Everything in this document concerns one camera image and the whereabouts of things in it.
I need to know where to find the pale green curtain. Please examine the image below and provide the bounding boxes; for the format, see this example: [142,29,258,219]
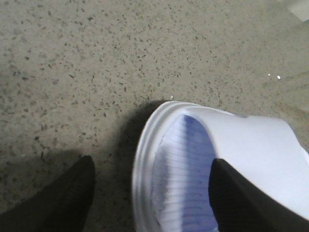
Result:
[282,0,309,22]

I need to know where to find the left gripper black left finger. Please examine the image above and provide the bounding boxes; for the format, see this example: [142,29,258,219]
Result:
[0,156,96,232]

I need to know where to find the light blue slipper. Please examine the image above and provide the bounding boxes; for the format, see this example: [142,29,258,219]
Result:
[132,101,309,232]

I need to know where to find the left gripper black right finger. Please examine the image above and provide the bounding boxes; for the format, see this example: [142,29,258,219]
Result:
[209,159,309,232]

